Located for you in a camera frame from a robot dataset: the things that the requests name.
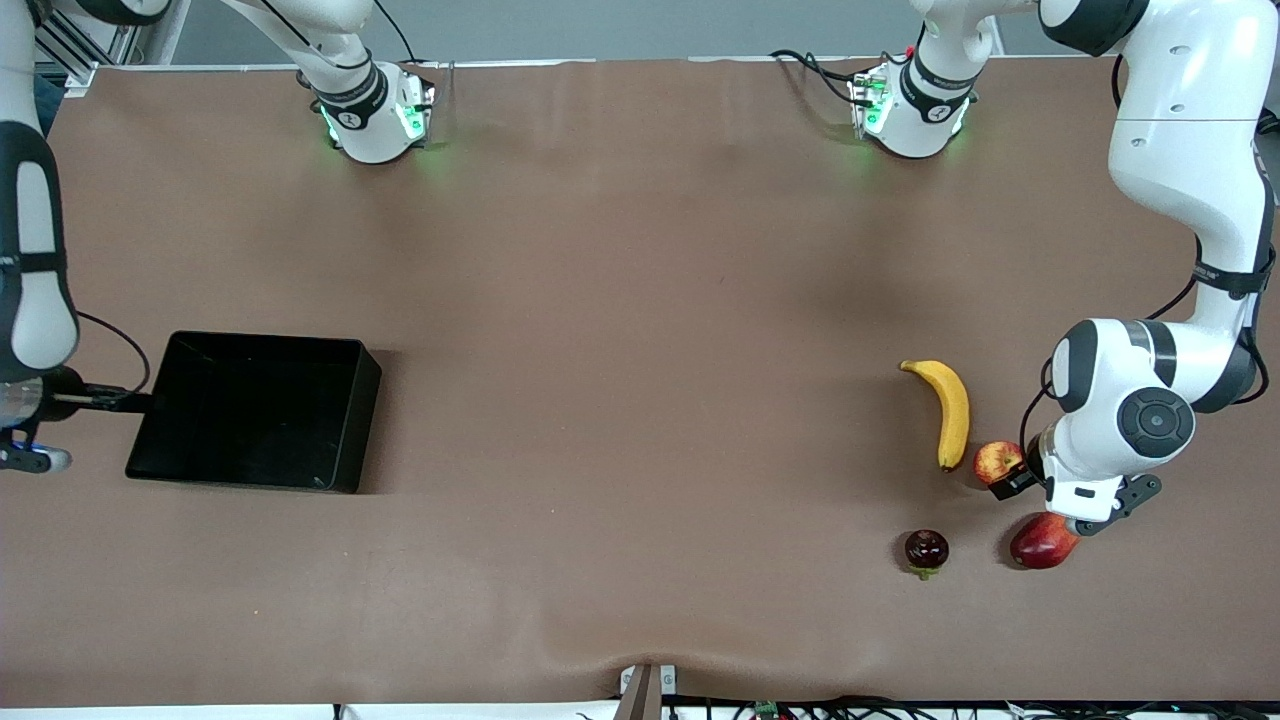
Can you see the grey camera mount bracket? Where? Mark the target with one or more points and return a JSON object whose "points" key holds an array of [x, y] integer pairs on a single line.
{"points": [[645, 690]]}

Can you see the brown table mat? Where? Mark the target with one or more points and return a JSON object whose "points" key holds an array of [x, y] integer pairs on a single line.
{"points": [[640, 300]]}

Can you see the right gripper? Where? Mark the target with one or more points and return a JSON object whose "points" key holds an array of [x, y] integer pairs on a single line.
{"points": [[66, 388]]}

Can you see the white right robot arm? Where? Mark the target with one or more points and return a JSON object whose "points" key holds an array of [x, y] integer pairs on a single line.
{"points": [[40, 330]]}

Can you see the black rectangular plastic box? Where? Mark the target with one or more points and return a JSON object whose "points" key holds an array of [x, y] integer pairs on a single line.
{"points": [[250, 420]]}

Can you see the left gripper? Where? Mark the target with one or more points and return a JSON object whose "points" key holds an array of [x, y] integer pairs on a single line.
{"points": [[1027, 474]]}

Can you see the aluminium frame profile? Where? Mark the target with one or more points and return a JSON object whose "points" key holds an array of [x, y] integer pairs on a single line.
{"points": [[100, 40]]}

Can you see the red yellow mango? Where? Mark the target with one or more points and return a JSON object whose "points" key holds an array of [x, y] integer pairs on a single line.
{"points": [[1040, 545]]}

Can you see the dark purple mangosteen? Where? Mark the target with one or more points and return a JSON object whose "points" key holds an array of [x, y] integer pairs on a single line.
{"points": [[927, 550]]}

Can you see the red yellow apple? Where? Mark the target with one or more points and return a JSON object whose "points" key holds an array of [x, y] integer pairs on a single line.
{"points": [[996, 460]]}

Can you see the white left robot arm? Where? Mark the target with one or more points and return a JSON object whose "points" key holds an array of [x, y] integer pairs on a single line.
{"points": [[1180, 130]]}

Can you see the yellow banana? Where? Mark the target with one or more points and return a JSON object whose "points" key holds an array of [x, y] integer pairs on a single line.
{"points": [[955, 405]]}

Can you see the dark blue bulky object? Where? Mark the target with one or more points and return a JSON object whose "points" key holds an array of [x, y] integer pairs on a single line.
{"points": [[48, 105]]}

